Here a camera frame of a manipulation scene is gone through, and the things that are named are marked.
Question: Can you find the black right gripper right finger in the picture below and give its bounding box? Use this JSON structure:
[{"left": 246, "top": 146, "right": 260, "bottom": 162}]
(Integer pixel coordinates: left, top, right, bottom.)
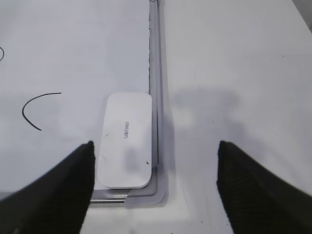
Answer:
[{"left": 216, "top": 141, "right": 312, "bottom": 234}]

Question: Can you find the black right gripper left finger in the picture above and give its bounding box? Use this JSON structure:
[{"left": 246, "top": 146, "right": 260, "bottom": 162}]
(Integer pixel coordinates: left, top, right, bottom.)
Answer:
[{"left": 0, "top": 141, "right": 95, "bottom": 234}]

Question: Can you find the white whiteboard eraser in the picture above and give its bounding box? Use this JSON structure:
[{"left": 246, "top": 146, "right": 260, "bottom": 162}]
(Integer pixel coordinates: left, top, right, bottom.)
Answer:
[{"left": 97, "top": 93, "right": 152, "bottom": 189}]

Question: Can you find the whiteboard with aluminium frame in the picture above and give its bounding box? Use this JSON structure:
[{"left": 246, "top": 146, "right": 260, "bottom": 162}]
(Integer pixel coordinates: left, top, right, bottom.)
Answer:
[{"left": 0, "top": 0, "right": 167, "bottom": 209}]

